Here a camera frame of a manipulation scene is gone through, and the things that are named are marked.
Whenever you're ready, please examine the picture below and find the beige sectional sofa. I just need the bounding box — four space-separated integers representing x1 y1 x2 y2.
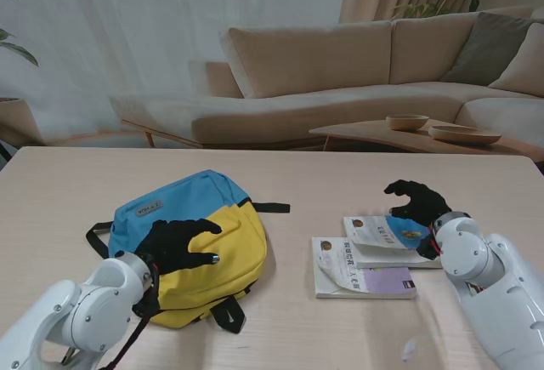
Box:
109 6 544 150

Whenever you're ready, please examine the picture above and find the wide shallow wooden bowl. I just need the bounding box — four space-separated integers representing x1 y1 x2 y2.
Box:
428 125 502 145

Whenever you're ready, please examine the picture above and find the red black arm cable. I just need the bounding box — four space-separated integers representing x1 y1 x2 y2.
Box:
427 220 441 252
99 259 162 370

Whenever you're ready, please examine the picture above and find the red black left arm cable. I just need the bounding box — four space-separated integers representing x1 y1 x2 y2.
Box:
99 259 162 370

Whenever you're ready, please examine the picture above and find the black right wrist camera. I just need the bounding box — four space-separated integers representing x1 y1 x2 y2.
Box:
416 233 443 260

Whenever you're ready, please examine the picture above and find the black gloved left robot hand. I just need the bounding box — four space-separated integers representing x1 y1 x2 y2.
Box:
138 218 224 276

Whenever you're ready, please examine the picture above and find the purple cover paperback book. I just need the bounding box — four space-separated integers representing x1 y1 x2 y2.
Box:
312 236 418 300

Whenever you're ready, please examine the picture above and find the beige sofa cushion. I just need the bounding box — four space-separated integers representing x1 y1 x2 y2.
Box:
488 22 544 99

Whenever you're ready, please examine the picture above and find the blue and yellow backpack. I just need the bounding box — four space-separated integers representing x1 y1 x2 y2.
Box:
85 168 292 335

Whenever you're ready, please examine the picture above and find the grey sofa cushion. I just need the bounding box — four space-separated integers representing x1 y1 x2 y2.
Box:
441 11 544 87

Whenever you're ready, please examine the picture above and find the beige plant pot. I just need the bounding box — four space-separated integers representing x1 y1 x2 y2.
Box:
0 97 43 146

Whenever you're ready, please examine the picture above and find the small deep wooden bowl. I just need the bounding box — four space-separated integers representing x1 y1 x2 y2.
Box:
385 114 430 132

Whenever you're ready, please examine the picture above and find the dark green leaf plant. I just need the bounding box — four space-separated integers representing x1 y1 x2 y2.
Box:
0 0 39 67

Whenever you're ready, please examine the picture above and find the white sheer curtain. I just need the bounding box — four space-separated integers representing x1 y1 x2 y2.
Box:
0 0 354 145

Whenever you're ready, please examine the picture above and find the low wooden coffee table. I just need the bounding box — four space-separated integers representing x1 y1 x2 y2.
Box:
309 118 544 162

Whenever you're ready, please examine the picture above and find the red black right arm cable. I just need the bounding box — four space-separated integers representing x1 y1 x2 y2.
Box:
427 220 441 252

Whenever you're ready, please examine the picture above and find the blue cover paperback book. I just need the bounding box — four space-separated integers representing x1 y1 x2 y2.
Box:
343 214 445 270

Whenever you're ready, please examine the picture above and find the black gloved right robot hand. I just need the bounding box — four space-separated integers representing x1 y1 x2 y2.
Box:
383 179 454 231

